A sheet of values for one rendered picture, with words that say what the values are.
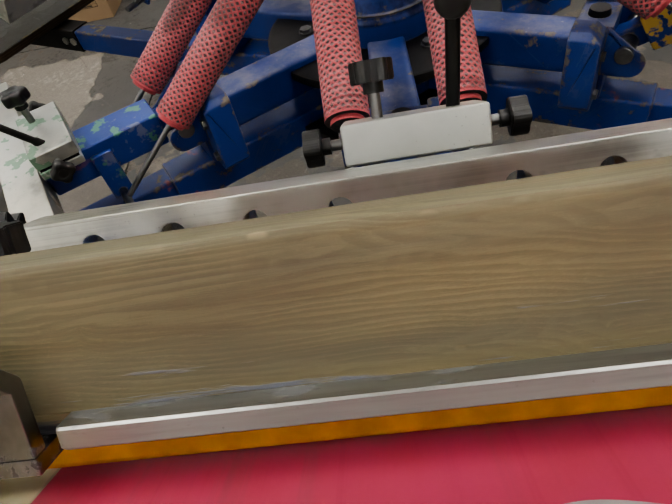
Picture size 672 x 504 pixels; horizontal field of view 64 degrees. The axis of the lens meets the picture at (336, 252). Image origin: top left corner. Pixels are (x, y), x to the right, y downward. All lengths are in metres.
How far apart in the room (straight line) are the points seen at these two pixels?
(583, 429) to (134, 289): 0.19
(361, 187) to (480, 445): 0.23
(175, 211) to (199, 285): 0.24
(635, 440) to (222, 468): 0.17
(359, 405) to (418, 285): 0.05
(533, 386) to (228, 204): 0.29
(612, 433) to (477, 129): 0.29
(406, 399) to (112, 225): 0.32
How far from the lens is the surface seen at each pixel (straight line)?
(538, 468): 0.24
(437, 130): 0.47
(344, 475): 0.24
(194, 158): 0.92
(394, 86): 0.79
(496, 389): 0.21
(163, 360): 0.23
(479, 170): 0.42
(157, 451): 0.27
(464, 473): 0.23
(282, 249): 0.20
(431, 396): 0.21
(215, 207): 0.44
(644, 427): 0.26
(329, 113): 0.59
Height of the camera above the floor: 1.44
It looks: 48 degrees down
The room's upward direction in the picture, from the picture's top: 15 degrees counter-clockwise
